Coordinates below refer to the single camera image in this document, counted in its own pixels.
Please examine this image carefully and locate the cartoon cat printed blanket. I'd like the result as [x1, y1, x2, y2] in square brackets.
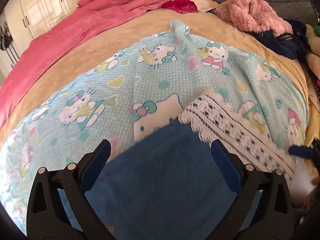
[0, 19, 309, 215]

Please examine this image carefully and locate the black hanging bag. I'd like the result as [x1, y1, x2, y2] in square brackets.
[0, 21, 13, 50]

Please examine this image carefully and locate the pink quilt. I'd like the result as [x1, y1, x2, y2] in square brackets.
[0, 0, 180, 105]

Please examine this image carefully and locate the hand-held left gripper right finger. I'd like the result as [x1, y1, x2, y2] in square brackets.
[206, 139, 294, 240]

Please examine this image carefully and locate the floral pillow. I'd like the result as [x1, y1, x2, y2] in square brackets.
[170, 0, 218, 13]

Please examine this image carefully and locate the dark navy garment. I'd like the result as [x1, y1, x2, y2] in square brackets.
[255, 19, 310, 60]

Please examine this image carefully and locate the pink fuzzy garment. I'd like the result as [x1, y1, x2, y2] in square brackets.
[215, 0, 293, 37]

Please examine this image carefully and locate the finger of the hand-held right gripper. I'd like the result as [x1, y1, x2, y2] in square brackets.
[289, 145, 315, 159]

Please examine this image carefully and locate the red cloth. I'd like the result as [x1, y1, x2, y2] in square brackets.
[161, 0, 200, 14]

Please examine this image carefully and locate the yellow cartoon blanket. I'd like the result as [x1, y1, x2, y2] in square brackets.
[304, 55, 320, 178]

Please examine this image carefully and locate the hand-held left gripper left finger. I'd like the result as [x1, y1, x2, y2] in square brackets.
[26, 139, 115, 240]

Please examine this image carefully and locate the white wardrobe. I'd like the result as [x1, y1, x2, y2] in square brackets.
[4, 0, 123, 40]

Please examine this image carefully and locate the beige bed sheet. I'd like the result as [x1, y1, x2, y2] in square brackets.
[0, 0, 309, 135]

